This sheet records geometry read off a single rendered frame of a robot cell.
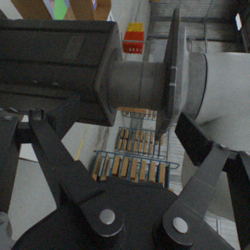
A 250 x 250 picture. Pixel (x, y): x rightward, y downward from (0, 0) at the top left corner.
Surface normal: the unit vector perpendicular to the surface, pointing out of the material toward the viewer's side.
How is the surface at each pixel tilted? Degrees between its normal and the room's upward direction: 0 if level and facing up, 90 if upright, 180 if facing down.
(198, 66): 84
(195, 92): 84
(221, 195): 136
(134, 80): 90
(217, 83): 96
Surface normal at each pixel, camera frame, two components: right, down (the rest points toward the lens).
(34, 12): -0.18, 0.92
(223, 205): -0.83, 0.29
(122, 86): -0.17, 0.28
